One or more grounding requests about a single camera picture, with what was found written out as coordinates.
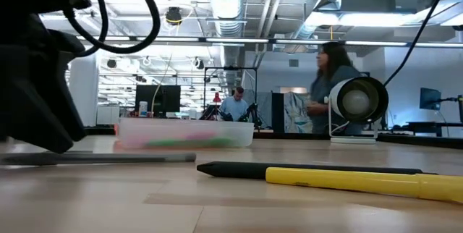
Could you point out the grey marker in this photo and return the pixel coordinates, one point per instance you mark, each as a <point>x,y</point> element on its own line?
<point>108,158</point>

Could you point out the pink highlighter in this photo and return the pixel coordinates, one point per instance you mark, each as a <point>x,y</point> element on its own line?
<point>202,136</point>

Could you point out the plain black pen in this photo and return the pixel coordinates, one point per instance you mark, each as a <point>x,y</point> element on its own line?
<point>235,169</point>

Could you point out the yellow highlighter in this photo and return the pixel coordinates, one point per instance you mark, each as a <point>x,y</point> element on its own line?
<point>343,180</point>

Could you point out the background black robot arm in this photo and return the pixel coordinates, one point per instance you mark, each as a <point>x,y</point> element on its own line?
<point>251,111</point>

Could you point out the clear plastic supply box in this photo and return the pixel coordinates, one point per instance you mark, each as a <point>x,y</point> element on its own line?
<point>238,131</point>

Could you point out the white pillar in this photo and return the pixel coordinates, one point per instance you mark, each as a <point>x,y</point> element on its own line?
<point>85,92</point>

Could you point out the white bottle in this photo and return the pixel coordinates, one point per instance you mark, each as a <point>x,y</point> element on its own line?
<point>143,110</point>

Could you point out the black monitor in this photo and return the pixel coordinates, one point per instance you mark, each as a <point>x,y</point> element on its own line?
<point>166,99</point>

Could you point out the black ceiling device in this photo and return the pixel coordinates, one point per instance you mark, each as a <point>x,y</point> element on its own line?
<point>173,15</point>

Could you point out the small red object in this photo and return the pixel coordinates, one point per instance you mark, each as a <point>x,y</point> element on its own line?
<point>217,97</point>

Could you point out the person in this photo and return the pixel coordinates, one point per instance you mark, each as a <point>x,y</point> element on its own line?
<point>325,88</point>
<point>235,108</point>

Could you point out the patterned divider panel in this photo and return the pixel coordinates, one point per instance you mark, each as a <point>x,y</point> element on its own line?
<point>296,111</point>

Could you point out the white desk lamp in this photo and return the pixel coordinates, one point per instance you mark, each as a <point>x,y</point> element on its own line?
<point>358,99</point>

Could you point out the small dark monitor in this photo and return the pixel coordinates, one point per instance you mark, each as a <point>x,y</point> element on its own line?
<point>430,98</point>

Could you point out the dark background desk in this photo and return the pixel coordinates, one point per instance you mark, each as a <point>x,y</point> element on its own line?
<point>434,127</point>

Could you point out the black metal frame stand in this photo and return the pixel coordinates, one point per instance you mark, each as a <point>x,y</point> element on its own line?
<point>231,68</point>

